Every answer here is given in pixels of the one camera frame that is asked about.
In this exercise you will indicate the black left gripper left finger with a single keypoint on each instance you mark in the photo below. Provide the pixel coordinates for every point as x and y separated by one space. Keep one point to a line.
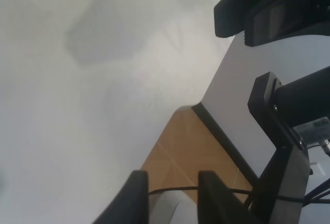
131 204

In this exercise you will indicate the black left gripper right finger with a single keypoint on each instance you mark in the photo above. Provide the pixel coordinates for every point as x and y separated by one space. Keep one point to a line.
216 203

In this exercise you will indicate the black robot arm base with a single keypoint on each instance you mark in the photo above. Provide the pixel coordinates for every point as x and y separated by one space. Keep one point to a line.
266 21

